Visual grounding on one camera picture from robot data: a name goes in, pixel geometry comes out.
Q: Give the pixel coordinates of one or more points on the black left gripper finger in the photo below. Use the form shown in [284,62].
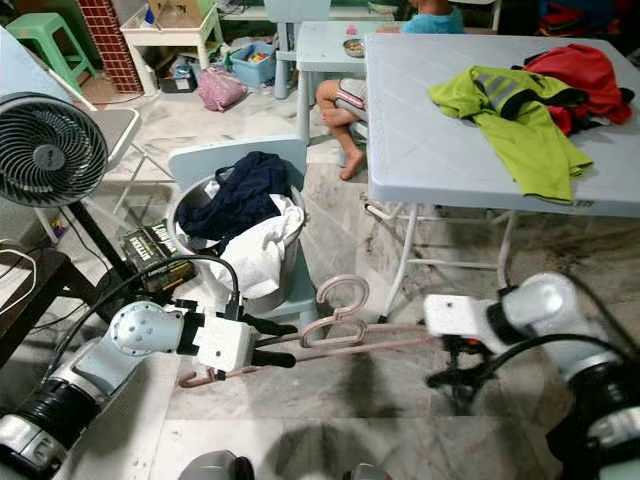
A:
[270,326]
[272,360]

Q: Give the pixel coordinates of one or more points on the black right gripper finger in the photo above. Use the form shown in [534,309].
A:
[450,378]

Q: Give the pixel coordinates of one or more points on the pale pink plastic hanger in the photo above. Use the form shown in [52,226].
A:
[380,338]

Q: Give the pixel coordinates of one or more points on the navy blue garment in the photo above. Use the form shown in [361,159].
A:
[245,200]

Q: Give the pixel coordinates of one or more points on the lime green shirt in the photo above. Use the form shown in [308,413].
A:
[535,150]

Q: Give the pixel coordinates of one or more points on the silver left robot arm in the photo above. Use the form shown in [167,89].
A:
[100,370]

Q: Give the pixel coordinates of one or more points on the white garment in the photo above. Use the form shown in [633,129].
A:
[265,250]

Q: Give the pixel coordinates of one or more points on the grey robot left leg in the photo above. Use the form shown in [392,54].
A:
[220,468]

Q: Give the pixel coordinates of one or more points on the grey robot leg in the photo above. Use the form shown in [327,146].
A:
[220,468]
[365,473]

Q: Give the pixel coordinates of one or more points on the green printed cardboard box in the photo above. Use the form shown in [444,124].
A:
[155,255]

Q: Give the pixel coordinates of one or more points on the grey robot right leg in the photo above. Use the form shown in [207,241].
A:
[365,473]

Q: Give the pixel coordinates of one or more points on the round metal basin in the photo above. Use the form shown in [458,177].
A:
[190,205]

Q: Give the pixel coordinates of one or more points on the dark wooden table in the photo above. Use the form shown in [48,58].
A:
[25,320]

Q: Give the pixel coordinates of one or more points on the light blue plastic chair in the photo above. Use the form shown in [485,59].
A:
[290,15]
[195,165]

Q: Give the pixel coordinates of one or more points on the light grey plastic folding table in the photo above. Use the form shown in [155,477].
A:
[450,130]

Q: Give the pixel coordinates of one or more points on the child in teal shirt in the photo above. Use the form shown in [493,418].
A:
[340,100]

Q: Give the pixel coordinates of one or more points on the pink cloth bag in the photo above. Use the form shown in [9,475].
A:
[220,88]

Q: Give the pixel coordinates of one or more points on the grey metal folding chair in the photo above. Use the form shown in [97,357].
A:
[120,125]

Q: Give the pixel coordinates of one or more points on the black standing fan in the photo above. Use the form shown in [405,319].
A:
[50,150]

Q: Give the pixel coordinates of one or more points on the blue plastic bin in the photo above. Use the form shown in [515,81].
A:
[250,62]

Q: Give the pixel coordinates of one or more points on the small light blue table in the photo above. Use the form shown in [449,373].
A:
[325,50]

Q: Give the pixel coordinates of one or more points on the small metal bowl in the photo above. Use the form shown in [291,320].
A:
[353,47]

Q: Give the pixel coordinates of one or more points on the red garment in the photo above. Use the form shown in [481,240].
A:
[585,75]

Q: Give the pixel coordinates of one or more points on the red brick column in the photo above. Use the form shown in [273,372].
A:
[105,45]

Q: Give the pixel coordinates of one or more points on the brown cardboard box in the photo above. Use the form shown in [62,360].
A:
[175,12]

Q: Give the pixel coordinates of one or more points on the green plastic stool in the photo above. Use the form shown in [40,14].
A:
[50,30]

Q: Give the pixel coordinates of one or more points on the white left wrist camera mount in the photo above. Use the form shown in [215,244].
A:
[225,342]

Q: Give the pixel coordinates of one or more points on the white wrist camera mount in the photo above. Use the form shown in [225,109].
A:
[225,342]
[460,320]

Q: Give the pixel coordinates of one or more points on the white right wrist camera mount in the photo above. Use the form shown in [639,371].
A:
[460,320]

